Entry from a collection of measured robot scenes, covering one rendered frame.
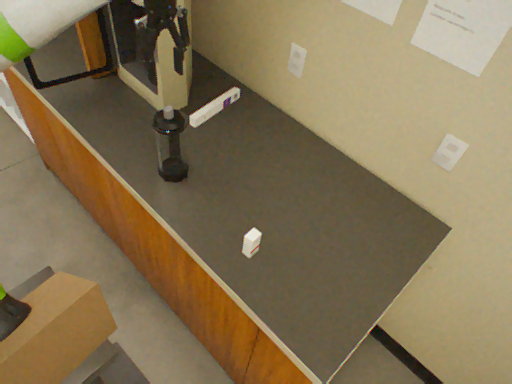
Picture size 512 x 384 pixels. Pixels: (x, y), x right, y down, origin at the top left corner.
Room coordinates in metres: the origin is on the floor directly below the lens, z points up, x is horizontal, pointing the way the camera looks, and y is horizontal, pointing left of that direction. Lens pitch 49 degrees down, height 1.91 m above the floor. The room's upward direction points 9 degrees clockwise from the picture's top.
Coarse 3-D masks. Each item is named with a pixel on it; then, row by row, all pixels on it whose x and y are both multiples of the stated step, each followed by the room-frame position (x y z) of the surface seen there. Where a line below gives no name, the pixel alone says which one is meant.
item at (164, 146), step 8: (152, 120) 0.85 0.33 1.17; (160, 136) 0.82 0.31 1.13; (168, 136) 0.82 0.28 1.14; (176, 136) 0.83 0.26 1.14; (184, 136) 0.86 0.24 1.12; (160, 144) 0.82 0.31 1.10; (168, 144) 0.82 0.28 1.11; (176, 144) 0.83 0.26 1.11; (184, 144) 0.85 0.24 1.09; (160, 152) 0.82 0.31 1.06; (168, 152) 0.82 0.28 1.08; (176, 152) 0.83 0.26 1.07; (184, 152) 0.85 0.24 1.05; (160, 160) 0.83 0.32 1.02; (168, 160) 0.82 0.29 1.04; (176, 160) 0.82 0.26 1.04; (184, 160) 0.85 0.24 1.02; (160, 168) 0.83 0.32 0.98; (168, 168) 0.82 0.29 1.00; (176, 168) 0.82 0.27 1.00; (184, 168) 0.85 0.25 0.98
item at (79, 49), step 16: (96, 16) 1.30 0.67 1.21; (64, 32) 1.21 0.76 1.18; (80, 32) 1.25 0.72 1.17; (96, 32) 1.29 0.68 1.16; (48, 48) 1.17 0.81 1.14; (64, 48) 1.20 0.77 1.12; (80, 48) 1.24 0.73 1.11; (96, 48) 1.28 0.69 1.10; (48, 64) 1.15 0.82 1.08; (64, 64) 1.19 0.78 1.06; (80, 64) 1.23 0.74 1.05; (96, 64) 1.27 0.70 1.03; (48, 80) 1.14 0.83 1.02
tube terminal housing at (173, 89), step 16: (176, 16) 1.20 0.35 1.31; (160, 32) 1.15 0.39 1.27; (160, 48) 1.15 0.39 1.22; (160, 64) 1.14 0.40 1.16; (128, 80) 1.29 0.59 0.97; (160, 80) 1.14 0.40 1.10; (176, 80) 1.19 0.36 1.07; (144, 96) 1.22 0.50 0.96; (160, 96) 1.15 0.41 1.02; (176, 96) 1.19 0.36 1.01
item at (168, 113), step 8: (160, 112) 0.87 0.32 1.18; (168, 112) 0.85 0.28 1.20; (176, 112) 0.88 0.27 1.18; (160, 120) 0.84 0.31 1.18; (168, 120) 0.84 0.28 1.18; (176, 120) 0.85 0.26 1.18; (184, 120) 0.87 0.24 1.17; (160, 128) 0.82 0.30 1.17; (168, 128) 0.82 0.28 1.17; (176, 128) 0.83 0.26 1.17
